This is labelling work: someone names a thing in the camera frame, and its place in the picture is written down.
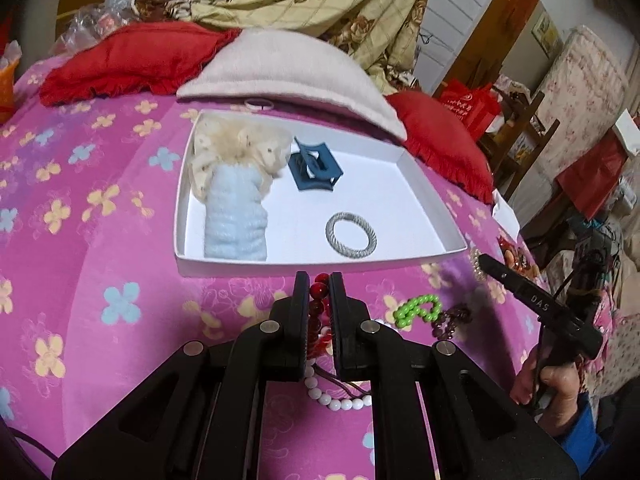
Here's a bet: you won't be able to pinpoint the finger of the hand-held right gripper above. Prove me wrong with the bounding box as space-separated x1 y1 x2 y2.
477 254 604 359

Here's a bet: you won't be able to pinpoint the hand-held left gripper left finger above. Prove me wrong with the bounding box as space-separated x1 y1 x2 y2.
52 271 311 480

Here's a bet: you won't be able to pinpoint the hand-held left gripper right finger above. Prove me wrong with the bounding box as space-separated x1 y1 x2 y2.
330 271 578 480

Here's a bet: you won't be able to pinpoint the red bead bracelet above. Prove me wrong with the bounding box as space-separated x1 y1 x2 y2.
307 272 333 361

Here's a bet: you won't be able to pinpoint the pearl hair tie with flower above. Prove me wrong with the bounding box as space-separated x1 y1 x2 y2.
470 237 541 283

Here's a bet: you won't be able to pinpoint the green bead bracelet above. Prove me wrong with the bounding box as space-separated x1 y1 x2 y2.
393 295 443 332

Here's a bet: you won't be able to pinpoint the dark bead bracelet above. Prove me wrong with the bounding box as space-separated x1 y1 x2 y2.
432 306 473 343

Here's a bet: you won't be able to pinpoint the white shallow cardboard box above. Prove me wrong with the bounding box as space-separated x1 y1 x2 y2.
173 110 468 277

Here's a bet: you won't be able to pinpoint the light blue fluffy headband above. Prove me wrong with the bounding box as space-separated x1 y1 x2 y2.
202 165 268 262

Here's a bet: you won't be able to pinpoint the blue hair claw clip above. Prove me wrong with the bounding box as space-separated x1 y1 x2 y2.
287 136 345 193

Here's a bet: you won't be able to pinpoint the person's right forearm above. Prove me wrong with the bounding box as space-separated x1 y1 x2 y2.
554 399 623 462

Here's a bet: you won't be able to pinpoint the person's right hand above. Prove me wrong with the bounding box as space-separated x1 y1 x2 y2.
511 352 585 436

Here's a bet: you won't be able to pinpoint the dark hair elastic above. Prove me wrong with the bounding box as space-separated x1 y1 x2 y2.
317 367 373 397

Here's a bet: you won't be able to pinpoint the white paper sheet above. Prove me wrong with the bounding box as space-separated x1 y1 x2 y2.
492 190 521 238

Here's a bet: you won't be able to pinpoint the red cloth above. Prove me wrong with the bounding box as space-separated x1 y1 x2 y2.
557 135 628 221

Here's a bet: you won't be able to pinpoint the wooden chair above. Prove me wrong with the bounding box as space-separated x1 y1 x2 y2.
480 92 561 201

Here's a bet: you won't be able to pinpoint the cream dotted scrunchie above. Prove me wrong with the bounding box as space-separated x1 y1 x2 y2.
189 114 295 201

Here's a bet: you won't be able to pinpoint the red frilled pillow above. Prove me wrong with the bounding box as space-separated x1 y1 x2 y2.
39 21 241 107
387 91 496 205

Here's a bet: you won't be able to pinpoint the floral mattress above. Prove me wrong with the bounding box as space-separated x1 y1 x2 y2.
520 25 628 191

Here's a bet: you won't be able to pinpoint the red gift bag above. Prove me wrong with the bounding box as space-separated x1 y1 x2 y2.
440 79 501 138

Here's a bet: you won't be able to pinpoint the pink floral bedsheet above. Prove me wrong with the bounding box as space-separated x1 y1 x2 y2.
0 55 616 480

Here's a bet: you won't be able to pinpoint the pale pink plush pillow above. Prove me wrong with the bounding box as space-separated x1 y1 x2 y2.
176 29 408 141

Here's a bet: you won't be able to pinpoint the clear plastic bags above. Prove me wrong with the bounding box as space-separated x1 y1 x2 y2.
60 0 141 53

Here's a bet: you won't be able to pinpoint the orange plastic basket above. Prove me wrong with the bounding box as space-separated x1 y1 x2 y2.
0 40 21 123

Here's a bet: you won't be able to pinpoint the silver woven hair ring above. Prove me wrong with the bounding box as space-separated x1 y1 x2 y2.
325 211 377 260

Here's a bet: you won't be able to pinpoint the framed wall picture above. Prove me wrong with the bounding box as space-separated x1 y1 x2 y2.
531 12 561 56

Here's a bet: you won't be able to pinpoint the black cable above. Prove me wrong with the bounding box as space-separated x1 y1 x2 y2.
0 427 60 462

